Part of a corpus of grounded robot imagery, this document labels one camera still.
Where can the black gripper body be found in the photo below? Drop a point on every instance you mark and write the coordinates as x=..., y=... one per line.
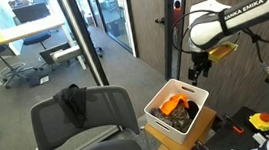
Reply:
x=201, y=66

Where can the black cloth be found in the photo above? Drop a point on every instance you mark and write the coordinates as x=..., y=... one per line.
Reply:
x=193, y=109
x=72, y=100

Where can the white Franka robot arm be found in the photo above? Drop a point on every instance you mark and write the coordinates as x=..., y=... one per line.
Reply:
x=214, y=27

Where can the black cloth in box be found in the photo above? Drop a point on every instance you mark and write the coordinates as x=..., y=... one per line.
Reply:
x=193, y=109

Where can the orange cloth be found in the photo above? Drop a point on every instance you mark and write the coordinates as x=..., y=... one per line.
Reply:
x=173, y=102

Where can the white plastic storage box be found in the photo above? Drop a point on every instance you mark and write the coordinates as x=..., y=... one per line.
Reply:
x=173, y=87

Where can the dark patterned cloth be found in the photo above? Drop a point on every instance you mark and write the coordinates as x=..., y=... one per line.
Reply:
x=178, y=119

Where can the yellow emergency stop button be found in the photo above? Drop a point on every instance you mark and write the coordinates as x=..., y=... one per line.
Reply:
x=260, y=121

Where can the small wooden stool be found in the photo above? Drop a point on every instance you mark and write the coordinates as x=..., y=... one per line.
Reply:
x=199, y=132

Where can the grey mesh office chair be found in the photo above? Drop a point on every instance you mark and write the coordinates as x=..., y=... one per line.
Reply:
x=105, y=105

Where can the black computer monitor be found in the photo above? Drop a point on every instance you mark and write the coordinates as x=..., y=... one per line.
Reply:
x=32, y=12

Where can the wooden top white desk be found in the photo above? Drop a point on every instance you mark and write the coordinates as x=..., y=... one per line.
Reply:
x=28, y=29

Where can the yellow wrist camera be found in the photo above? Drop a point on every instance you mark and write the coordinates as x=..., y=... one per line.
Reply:
x=219, y=52

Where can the black door handle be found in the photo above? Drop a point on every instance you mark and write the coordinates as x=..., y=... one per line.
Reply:
x=160, y=21

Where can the orange handled clamp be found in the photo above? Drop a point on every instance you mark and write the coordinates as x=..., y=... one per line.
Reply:
x=236, y=127

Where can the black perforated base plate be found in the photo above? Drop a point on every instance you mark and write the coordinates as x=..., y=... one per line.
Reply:
x=226, y=138

